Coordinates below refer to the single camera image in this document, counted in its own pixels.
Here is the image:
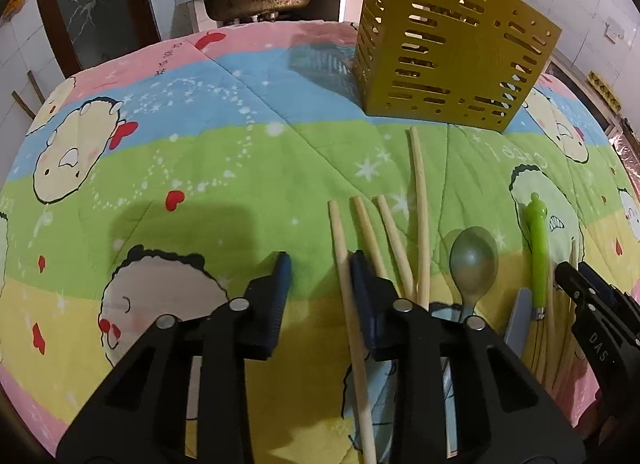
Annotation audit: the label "green frog handle utensil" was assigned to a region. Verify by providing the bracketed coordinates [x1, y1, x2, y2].
[524, 192, 549, 321]

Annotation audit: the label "light blue handle utensil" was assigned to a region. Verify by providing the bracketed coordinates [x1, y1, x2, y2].
[503, 288, 533, 358]

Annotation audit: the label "green grey spoon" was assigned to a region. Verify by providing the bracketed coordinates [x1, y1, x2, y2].
[442, 227, 499, 458]

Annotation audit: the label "long wooden chopstick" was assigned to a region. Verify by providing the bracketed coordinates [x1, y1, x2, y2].
[409, 127, 431, 309]

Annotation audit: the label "kitchen counter cabinets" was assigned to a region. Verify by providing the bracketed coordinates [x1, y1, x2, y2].
[546, 51, 639, 156]

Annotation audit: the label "yellow egg tray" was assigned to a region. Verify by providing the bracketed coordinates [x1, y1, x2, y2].
[587, 71, 622, 115]

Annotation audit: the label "colourful cartoon quilt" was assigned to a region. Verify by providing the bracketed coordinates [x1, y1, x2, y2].
[1, 22, 639, 463]

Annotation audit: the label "yellow perforated utensil holder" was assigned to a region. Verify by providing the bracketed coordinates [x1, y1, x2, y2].
[354, 0, 561, 132]

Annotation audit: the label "dark wooden glass door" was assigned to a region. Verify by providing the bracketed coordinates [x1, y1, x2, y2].
[37, 0, 160, 77]

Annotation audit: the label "wall power socket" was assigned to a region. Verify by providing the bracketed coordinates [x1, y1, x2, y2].
[604, 18, 625, 44]

